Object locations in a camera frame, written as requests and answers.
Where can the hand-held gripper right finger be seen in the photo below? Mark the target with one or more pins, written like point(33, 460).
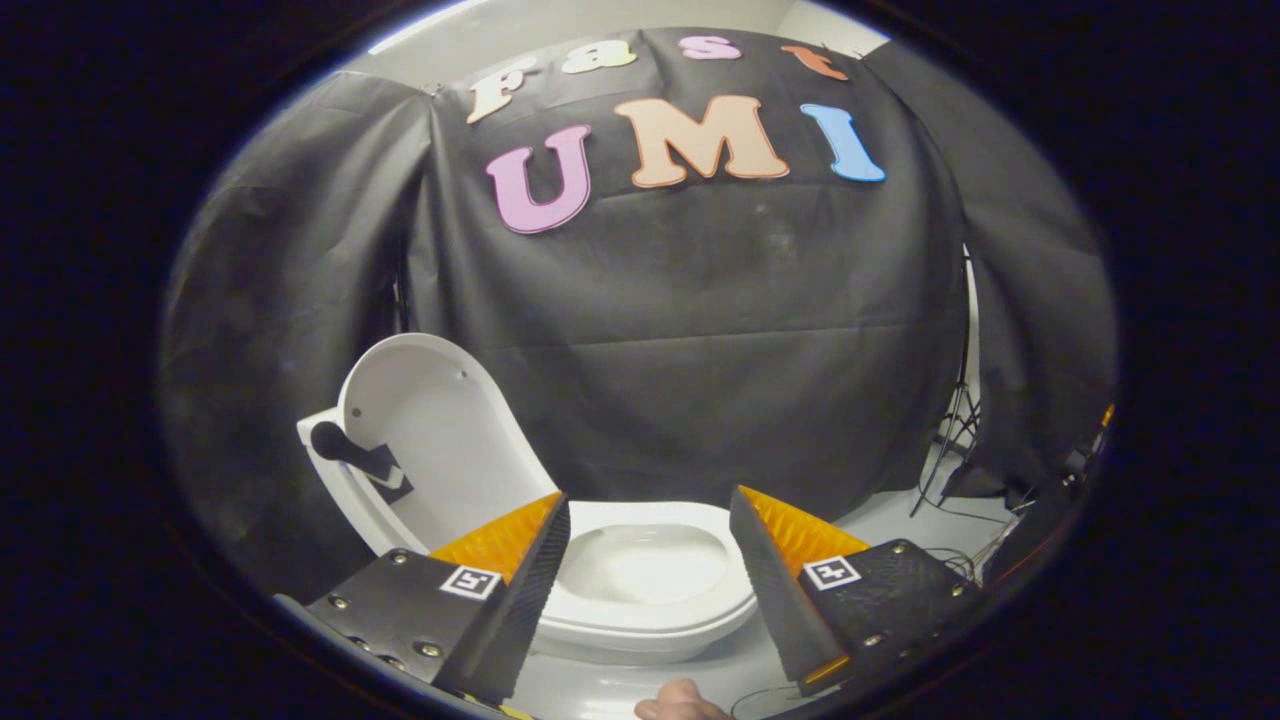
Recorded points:
point(775, 590)

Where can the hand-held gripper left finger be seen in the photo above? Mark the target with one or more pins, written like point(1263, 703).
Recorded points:
point(520, 610)

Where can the white toilet lid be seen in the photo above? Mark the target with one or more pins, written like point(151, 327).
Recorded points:
point(440, 430)

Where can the white toilet with tank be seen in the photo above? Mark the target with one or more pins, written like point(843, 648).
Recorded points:
point(640, 570)

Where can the white toilet seat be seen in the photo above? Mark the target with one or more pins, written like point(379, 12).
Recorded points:
point(650, 513)

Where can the yellow black floor tape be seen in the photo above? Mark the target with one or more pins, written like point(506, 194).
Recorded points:
point(510, 711)

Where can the black backdrop cloth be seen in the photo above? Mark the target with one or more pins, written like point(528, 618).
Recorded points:
point(700, 350)

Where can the black light stand tripod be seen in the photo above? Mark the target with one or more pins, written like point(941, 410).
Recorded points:
point(962, 400)

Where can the black covered table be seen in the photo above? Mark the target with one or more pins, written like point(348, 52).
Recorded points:
point(1040, 520)

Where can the orange and black device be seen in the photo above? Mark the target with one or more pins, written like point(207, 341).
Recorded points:
point(1107, 415)

